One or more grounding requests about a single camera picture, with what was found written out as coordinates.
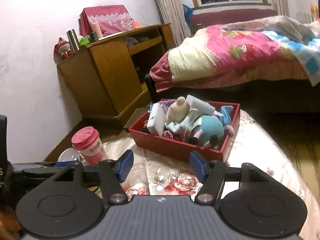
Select steel thermos bottle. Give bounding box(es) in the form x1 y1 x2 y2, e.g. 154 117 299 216
67 29 80 53

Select floral satin tablecloth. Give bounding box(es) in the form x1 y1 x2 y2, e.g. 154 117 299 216
104 111 319 239

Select pink floral quilt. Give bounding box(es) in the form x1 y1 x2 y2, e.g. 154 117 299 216
150 15 319 92

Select dark bed frame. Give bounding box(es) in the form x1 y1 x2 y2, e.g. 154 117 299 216
145 10 319 113

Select white sponge block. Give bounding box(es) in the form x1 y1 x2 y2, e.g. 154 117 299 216
147 102 165 137
185 95 215 115

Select red white doll figure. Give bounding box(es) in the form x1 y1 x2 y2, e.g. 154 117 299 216
54 37 73 60

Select purple washcloth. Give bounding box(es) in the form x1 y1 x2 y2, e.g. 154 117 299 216
159 99 177 114

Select blue surgical face mask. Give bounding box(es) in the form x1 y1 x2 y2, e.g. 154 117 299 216
214 105 234 126

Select green plush toy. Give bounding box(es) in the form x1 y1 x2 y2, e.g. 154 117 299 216
78 35 91 48

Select yellow toy on bed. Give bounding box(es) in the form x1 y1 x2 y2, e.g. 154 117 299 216
310 5 319 22

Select clear glass jar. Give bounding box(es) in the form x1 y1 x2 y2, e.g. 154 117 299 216
57 148 83 163

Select wooden desk cabinet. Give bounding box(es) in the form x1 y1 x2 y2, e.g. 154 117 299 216
57 24 176 127

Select pink cloth covered box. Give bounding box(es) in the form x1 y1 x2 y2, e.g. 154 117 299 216
79 5 135 36

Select red rectangular box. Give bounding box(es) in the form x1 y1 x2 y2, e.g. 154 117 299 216
129 101 240 162

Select beige curtain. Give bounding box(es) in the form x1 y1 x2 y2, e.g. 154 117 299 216
156 0 191 46

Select white bear plush toy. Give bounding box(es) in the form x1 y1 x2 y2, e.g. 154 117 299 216
165 96 190 126

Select pink lidded paper cup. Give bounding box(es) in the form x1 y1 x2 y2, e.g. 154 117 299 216
71 126 108 165

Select pink cylinder bottle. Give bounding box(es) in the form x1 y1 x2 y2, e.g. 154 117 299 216
91 22 103 39

